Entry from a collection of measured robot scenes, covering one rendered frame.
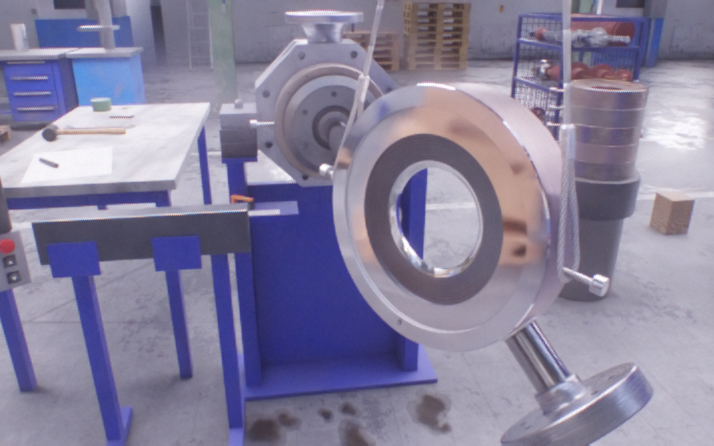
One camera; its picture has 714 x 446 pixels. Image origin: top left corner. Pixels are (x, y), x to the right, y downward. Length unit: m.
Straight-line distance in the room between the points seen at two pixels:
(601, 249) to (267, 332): 1.69
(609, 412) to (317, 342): 1.84
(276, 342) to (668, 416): 1.55
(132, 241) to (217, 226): 0.25
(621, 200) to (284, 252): 1.63
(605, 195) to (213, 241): 1.87
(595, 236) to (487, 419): 1.17
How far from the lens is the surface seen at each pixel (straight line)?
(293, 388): 2.36
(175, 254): 1.80
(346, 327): 2.42
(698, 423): 2.56
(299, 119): 1.78
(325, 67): 1.81
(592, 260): 3.08
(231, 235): 1.77
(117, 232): 1.81
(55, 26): 12.61
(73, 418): 2.48
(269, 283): 2.29
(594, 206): 2.92
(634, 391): 0.75
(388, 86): 1.96
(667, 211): 4.21
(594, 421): 0.72
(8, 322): 2.54
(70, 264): 1.88
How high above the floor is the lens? 1.48
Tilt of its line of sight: 22 degrees down
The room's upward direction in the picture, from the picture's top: straight up
